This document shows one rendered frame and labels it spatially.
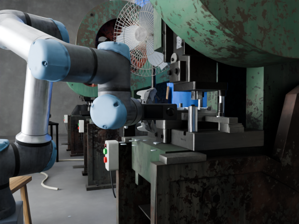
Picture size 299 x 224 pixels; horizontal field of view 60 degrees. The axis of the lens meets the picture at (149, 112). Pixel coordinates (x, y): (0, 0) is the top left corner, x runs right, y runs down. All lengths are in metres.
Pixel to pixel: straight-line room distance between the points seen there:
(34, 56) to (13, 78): 7.15
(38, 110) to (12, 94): 6.71
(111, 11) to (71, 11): 5.57
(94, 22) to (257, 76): 1.66
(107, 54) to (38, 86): 0.40
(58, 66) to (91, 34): 1.91
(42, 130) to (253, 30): 0.72
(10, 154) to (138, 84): 1.64
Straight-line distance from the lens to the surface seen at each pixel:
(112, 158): 1.23
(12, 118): 7.65
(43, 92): 0.92
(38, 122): 0.94
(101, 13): 2.46
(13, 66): 7.70
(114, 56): 0.58
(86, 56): 0.53
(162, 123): 1.03
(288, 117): 1.09
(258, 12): 0.73
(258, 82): 1.11
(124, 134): 1.29
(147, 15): 1.89
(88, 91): 4.06
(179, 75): 1.05
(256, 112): 1.11
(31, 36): 0.62
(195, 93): 1.11
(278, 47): 0.75
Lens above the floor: 0.80
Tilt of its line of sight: 2 degrees down
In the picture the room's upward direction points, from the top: straight up
